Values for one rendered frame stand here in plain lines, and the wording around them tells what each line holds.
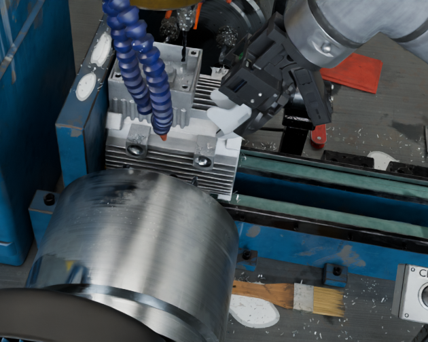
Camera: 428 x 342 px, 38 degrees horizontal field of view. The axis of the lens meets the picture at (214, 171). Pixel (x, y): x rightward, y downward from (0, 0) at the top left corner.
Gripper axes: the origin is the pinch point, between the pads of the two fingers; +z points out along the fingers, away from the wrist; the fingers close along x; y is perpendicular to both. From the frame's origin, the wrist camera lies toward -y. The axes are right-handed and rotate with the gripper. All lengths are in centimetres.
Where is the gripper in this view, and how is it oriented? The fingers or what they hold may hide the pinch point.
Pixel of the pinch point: (226, 132)
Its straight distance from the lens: 90.6
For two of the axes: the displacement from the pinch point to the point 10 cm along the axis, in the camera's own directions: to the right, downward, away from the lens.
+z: -5.7, 4.7, 6.7
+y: -8.1, -4.7, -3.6
